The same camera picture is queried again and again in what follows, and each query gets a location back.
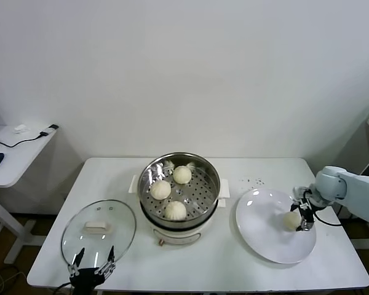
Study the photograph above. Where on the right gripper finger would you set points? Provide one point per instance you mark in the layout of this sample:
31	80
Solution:
295	205
307	222

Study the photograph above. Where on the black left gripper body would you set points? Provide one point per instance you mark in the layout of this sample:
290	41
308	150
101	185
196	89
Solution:
84	278

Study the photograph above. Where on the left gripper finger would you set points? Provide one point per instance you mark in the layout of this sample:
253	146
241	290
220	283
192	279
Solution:
110	264
75	264

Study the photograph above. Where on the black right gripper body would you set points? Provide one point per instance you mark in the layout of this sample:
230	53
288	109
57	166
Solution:
307	202

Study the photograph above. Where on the white steamed baozi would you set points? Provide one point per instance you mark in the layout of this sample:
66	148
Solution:
182	174
160	189
176	210
291	221

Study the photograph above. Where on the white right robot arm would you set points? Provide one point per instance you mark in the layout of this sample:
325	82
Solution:
356	190

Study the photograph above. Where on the stainless steel steamer basket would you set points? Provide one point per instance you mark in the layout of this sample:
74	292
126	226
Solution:
203	187

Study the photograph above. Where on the white round plate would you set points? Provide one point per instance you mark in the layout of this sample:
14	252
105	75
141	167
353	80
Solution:
261	227

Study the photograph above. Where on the white electric cooker pot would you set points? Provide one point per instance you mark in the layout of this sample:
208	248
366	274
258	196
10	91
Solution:
175	236

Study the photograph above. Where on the white side desk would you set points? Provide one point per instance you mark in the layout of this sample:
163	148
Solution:
18	161

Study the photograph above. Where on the black and silver adapter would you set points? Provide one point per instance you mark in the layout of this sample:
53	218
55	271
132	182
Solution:
50	128

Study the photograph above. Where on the small white crumpled object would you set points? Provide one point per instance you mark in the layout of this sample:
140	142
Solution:
20	128

